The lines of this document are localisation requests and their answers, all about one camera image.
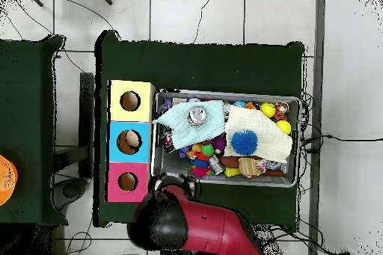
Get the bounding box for cream knitted cloth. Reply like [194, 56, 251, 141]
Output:
[223, 105, 293, 165]

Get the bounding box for silver mesh bin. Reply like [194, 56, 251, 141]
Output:
[150, 88, 301, 188]

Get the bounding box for wooden box with three holes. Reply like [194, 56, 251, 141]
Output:
[105, 79, 156, 203]

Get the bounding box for mint knitted cloth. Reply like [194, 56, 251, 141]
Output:
[152, 99, 227, 150]

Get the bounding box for crushed silver can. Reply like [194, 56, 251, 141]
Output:
[187, 105, 208, 126]

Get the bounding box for purple spiky ball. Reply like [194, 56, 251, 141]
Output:
[209, 135, 227, 153]

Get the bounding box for large blue spiky ball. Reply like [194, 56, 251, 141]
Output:
[230, 129, 259, 156]

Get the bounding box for yellow smiley ball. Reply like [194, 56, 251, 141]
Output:
[260, 102, 277, 119]

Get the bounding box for tiger plush toy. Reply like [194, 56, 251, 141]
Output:
[273, 102, 289, 121]

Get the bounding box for yellow tennis ball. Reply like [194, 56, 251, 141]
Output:
[275, 120, 292, 135]

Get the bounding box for dark green side table cloth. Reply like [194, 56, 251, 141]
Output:
[0, 34, 69, 227]

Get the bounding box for orange round object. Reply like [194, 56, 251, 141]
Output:
[0, 154, 19, 207]

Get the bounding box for black power cable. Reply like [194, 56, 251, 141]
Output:
[300, 134, 383, 152]

